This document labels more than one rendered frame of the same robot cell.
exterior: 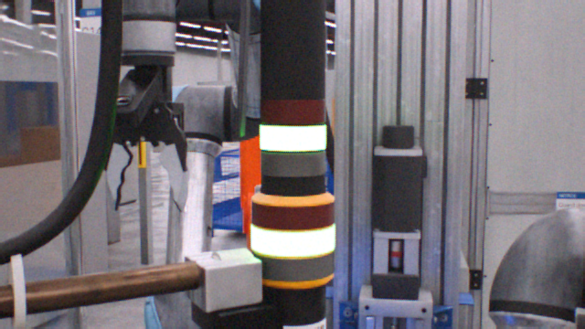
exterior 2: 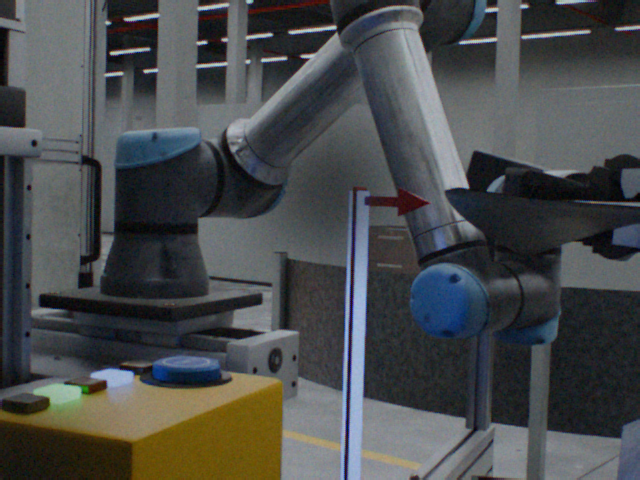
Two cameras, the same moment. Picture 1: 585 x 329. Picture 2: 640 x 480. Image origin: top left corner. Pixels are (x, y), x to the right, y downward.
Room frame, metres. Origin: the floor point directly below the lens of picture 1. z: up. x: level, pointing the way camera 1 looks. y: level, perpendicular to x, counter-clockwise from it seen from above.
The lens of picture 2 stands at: (0.48, 0.70, 1.19)
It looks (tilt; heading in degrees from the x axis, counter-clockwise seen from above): 3 degrees down; 287
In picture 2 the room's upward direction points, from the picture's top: 2 degrees clockwise
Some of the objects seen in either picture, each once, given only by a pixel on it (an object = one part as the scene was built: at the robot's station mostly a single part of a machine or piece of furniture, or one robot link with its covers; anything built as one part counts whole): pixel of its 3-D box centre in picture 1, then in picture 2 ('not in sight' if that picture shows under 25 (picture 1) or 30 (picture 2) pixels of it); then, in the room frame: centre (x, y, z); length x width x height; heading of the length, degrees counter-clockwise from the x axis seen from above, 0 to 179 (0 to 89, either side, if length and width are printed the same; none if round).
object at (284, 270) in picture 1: (292, 259); not in sight; (0.33, 0.00, 1.54); 0.04 x 0.04 x 0.01
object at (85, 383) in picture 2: not in sight; (85, 385); (0.75, 0.27, 1.08); 0.02 x 0.02 x 0.01; 84
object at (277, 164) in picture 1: (292, 162); not in sight; (0.33, 0.00, 1.59); 0.03 x 0.03 x 0.01
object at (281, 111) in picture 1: (292, 111); not in sight; (0.33, 0.00, 1.62); 0.03 x 0.03 x 0.01
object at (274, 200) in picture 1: (292, 235); not in sight; (0.33, 0.00, 1.56); 0.04 x 0.04 x 0.05
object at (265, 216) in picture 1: (292, 210); not in sight; (0.33, 0.00, 1.57); 0.04 x 0.04 x 0.01
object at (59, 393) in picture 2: not in sight; (57, 393); (0.75, 0.29, 1.08); 0.02 x 0.02 x 0.01; 84
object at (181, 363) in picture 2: not in sight; (186, 373); (0.71, 0.21, 1.08); 0.04 x 0.04 x 0.02
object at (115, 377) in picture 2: not in sight; (112, 377); (0.75, 0.24, 1.08); 0.02 x 0.02 x 0.01; 84
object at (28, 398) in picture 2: not in sight; (25, 402); (0.76, 0.31, 1.08); 0.02 x 0.02 x 0.01; 84
